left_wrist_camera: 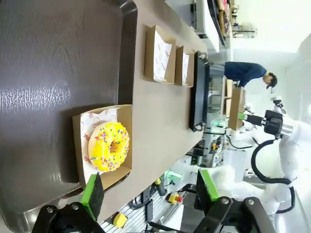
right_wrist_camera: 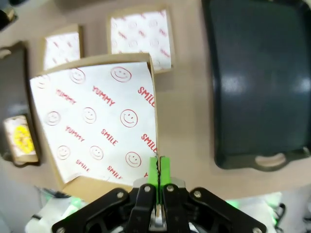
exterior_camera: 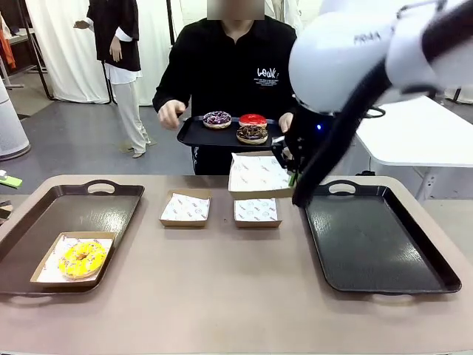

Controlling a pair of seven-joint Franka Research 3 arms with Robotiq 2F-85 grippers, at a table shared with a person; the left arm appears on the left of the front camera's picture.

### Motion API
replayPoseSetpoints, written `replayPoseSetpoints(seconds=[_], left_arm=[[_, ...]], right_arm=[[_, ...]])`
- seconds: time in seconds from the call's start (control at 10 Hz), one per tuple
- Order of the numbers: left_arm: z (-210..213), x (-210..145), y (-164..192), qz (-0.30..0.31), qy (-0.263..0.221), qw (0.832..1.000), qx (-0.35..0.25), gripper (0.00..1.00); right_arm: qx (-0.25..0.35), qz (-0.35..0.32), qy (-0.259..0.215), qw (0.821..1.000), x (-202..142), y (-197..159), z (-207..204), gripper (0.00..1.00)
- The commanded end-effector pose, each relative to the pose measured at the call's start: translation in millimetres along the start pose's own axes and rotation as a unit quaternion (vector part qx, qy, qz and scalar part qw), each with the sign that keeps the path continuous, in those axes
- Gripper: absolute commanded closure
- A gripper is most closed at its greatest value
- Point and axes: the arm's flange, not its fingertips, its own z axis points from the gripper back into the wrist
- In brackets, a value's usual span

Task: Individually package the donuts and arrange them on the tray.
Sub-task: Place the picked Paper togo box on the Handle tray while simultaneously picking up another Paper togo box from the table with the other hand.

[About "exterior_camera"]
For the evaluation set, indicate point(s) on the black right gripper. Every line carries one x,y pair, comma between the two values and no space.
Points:
306,133

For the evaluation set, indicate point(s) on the kraft paper box with liner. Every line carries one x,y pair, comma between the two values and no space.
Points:
184,209
258,174
48,270
256,212

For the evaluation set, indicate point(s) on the chocolate donut with crumbs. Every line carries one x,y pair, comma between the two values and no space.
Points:
252,135

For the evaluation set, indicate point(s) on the purple sprinkled chocolate donut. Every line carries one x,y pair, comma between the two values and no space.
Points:
217,120

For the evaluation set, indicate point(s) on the black hand-held serving tray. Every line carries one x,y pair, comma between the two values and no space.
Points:
207,137

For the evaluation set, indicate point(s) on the yellow glazed sprinkled donut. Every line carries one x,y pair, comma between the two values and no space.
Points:
83,260

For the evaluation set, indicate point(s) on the person's right forearm black sleeve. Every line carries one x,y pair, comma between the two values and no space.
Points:
164,92

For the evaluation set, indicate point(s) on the dark brown serving tray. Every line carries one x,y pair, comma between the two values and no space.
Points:
74,211

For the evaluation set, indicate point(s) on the black textured serving tray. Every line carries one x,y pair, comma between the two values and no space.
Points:
369,240

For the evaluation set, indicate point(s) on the person's left hand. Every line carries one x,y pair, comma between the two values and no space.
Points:
286,122

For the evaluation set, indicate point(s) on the person's right hand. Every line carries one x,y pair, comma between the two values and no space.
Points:
170,114

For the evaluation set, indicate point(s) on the red glazed donut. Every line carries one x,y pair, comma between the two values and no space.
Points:
252,120

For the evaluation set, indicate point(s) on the white perforated cylinder appliance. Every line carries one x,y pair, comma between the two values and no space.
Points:
13,122

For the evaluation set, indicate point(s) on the person in black shirt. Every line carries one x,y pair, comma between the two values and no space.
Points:
221,66

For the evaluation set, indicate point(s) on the large white rounded table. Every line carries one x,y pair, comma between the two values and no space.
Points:
414,137

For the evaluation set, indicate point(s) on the orange hanging garment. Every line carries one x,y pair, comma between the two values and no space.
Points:
6,51

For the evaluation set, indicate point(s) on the white backdrop curtain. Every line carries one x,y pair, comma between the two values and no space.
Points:
63,55

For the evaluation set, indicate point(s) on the white hanging coat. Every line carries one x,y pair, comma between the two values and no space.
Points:
286,15

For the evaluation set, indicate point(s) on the mannequin black top white trousers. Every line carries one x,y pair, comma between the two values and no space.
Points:
118,37

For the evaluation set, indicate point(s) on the black light stand pole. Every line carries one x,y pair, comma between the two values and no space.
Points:
170,22

